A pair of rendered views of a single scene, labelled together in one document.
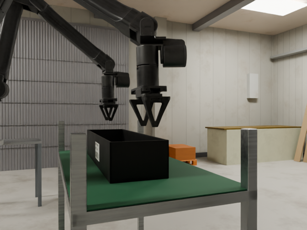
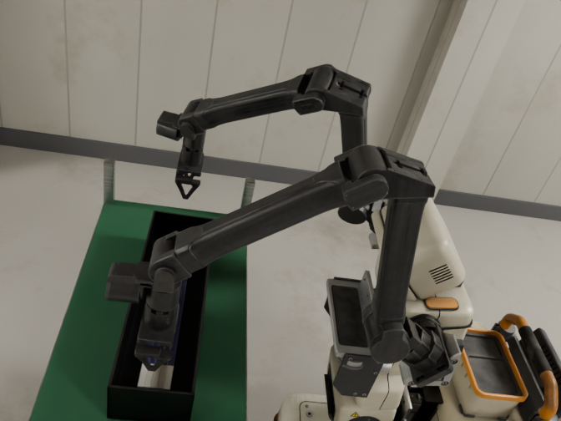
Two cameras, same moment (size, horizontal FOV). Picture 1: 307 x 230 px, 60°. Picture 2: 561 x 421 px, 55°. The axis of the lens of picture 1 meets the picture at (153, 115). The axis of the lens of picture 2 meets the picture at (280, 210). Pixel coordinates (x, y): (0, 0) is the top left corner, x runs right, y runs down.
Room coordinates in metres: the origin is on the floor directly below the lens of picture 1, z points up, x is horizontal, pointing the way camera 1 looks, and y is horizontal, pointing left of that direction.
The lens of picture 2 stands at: (1.87, 0.50, 2.03)
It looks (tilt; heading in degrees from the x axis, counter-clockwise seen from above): 36 degrees down; 190
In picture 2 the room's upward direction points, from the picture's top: 14 degrees clockwise
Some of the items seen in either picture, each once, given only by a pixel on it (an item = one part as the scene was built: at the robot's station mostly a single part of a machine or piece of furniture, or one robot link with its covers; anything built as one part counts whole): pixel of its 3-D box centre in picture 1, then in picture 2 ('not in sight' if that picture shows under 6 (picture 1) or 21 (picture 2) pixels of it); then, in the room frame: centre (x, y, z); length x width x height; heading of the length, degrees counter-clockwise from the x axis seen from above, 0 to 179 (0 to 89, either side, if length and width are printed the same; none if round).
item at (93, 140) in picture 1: (118, 148); (169, 303); (1.01, 0.13, 1.01); 0.57 x 0.17 x 0.11; 20
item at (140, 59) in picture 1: (149, 56); (192, 135); (0.69, 0.01, 1.28); 0.07 x 0.06 x 0.07; 93
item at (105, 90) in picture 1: (108, 94); (159, 313); (1.22, 0.21, 1.22); 0.10 x 0.07 x 0.07; 20
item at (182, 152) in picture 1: (168, 155); not in sight; (5.96, -0.35, 0.20); 1.06 x 0.73 x 0.40; 111
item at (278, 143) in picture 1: (255, 143); not in sight; (6.56, -2.51, 0.40); 2.37 x 0.77 x 0.81; 111
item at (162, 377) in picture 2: not in sight; (168, 310); (1.01, 0.13, 0.98); 0.51 x 0.07 x 0.03; 20
